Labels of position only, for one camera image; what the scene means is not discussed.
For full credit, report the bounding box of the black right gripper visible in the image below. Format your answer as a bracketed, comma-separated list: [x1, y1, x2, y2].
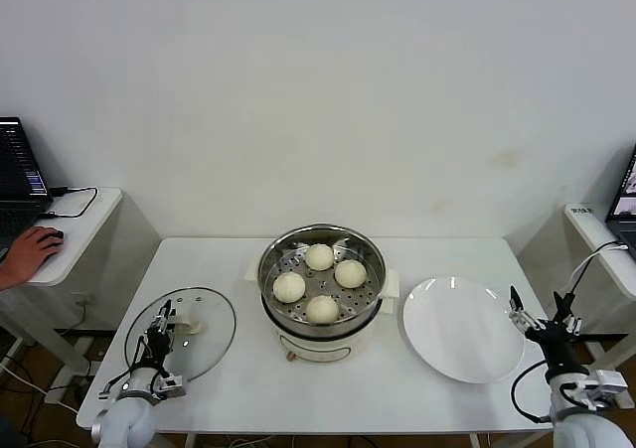
[509, 285, 583, 370]

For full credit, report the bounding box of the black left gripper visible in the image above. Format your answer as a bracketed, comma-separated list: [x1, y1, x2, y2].
[141, 299, 179, 370]

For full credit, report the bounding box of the glass lid with cream handle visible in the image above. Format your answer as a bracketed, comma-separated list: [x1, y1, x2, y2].
[124, 284, 239, 384]

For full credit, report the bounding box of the white steamed baozi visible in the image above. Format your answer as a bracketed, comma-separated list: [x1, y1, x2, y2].
[304, 242, 335, 272]
[272, 271, 307, 304]
[304, 294, 341, 325]
[333, 258, 368, 289]

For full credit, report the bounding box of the person's bare forearm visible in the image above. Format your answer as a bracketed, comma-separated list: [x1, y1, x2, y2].
[0, 262, 21, 290]

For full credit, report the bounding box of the perforated steel steamer basket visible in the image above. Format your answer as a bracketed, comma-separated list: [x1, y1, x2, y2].
[243, 223, 401, 327]

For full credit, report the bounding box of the person's bare hand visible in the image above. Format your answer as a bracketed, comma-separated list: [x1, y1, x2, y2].
[7, 224, 65, 285]

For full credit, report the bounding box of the white round plate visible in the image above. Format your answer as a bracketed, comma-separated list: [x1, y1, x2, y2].
[401, 275, 526, 384]

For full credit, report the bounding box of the white side table with label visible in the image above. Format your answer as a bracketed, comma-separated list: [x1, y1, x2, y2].
[516, 203, 636, 409]

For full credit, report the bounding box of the grey laptop with video screen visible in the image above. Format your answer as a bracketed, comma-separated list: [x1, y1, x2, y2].
[605, 143, 636, 250]

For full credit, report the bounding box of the cream electric cooking pot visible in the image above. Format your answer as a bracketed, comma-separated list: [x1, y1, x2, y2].
[261, 288, 398, 365]

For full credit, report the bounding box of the black laptop with code screen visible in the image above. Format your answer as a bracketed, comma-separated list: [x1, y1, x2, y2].
[0, 116, 54, 260]

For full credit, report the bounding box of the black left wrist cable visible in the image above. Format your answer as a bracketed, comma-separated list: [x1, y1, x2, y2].
[97, 336, 150, 399]

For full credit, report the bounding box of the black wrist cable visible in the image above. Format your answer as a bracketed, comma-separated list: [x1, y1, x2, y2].
[511, 360, 554, 424]
[97, 336, 150, 399]

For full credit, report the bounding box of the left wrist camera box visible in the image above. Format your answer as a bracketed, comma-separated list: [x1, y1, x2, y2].
[157, 374, 188, 398]

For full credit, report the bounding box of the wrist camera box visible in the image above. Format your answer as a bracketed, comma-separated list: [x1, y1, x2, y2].
[157, 374, 188, 398]
[570, 368, 630, 409]

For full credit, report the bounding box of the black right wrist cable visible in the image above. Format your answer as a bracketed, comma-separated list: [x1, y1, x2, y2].
[511, 360, 554, 424]

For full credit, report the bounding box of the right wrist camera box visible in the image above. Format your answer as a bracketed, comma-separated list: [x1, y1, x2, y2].
[570, 368, 630, 409]

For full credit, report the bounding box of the white laptop cable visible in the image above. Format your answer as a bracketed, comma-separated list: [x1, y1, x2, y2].
[568, 240, 631, 295]

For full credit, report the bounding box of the black laptop charger cable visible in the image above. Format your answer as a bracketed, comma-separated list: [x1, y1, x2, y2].
[42, 185, 99, 220]

